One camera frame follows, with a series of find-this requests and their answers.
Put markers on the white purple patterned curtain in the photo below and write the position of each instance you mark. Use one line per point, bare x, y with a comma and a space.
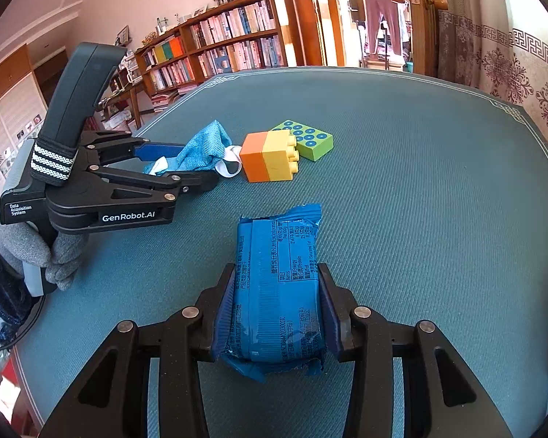
499, 47

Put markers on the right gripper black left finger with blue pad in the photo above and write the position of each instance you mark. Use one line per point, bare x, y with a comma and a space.
109, 396

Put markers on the blue snack packet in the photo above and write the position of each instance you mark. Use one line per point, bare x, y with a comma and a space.
276, 324

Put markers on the wooden bookshelf with books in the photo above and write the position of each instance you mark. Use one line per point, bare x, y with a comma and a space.
237, 36

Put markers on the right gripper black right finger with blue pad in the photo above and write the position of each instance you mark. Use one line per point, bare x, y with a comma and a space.
442, 396

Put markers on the grey gloved hand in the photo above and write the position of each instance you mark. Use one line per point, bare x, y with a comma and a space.
20, 243

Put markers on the wooden door with knob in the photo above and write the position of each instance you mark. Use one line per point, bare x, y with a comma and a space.
330, 35

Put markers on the orange yellow toy brick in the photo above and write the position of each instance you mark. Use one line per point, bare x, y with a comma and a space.
269, 156

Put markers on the green toy brick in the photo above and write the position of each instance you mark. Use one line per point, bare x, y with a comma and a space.
312, 143

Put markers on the hanging purple trousers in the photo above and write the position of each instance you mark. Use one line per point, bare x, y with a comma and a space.
375, 11

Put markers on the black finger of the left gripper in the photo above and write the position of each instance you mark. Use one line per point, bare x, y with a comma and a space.
110, 184

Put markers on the small dark wooden shelf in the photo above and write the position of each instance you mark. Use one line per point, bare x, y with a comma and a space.
118, 107

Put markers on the blue cloth with white tag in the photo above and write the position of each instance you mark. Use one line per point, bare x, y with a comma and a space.
211, 149

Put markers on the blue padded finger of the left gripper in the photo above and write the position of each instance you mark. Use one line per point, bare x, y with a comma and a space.
109, 147

